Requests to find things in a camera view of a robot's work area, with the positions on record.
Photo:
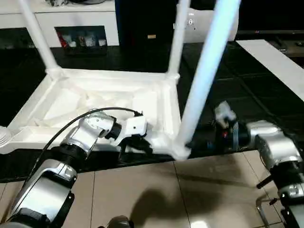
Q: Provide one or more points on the white plastic table leg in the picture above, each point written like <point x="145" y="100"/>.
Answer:
<point x="178" y="35"/>
<point x="209" y="71"/>
<point x="38" y="35"/>
<point x="3" y="136"/>

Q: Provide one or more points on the white plastic table top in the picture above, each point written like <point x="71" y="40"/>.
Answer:
<point x="95" y="78"/>

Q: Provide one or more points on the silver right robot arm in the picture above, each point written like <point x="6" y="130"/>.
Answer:
<point x="275" y="147"/>

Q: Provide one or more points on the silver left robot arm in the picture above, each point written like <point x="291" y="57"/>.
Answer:
<point x="90" y="130"/>

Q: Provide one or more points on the black work mat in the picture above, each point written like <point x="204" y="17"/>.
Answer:
<point x="249" y="78"/>

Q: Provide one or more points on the white flat board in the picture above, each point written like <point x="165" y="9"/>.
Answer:
<point x="273" y="61"/>

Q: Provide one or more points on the white cup behind glass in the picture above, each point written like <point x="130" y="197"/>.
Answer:
<point x="101" y="42"/>

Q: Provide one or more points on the dark low tv cabinet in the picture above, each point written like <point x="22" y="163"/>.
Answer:
<point x="289" y="45"/>

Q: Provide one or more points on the grey cushion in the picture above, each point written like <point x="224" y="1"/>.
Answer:
<point x="202" y="26"/>

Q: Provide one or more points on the black box with yellow label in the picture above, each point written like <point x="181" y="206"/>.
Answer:
<point x="142" y="23"/>

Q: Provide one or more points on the red bottle behind glass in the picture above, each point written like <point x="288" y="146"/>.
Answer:
<point x="63" y="40"/>

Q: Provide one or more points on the white glass-door cabinet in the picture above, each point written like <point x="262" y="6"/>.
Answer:
<point x="83" y="16"/>

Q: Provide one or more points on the grey helmet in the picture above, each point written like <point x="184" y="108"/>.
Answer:
<point x="88" y="1"/>

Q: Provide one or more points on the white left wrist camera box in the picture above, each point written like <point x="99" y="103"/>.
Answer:
<point x="135" y="127"/>

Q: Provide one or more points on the black metal frame bar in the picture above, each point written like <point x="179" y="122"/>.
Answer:
<point x="264" y="182"/>

